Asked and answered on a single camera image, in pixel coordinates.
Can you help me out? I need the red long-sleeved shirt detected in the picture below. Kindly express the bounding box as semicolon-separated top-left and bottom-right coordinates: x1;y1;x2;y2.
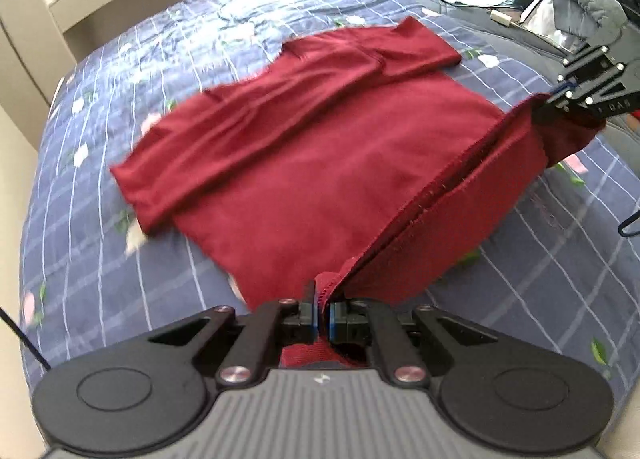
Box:
109;16;608;370

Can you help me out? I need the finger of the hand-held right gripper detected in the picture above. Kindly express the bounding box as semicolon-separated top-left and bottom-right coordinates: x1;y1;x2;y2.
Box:
560;45;628;86
534;70;640;124

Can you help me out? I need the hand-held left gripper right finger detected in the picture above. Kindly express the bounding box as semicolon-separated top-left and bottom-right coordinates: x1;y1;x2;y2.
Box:
327;298;501;385

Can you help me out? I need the beige wardrobe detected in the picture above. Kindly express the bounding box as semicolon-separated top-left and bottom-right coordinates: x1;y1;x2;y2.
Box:
0;14;76;150

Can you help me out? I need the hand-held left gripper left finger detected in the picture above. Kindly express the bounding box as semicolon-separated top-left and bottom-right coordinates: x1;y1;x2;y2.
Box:
147;279;318;387

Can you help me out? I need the blue checked floral quilt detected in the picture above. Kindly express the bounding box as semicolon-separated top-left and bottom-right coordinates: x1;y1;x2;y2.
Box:
20;0;640;390

